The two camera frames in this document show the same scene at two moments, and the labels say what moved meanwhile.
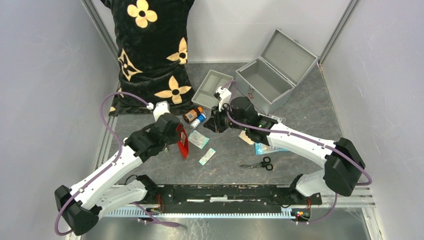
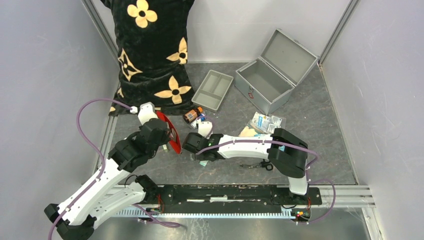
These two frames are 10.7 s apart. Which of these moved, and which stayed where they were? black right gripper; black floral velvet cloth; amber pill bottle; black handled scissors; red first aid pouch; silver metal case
Moved: red first aid pouch; black right gripper
Stayed: black handled scissors; black floral velvet cloth; silver metal case; amber pill bottle
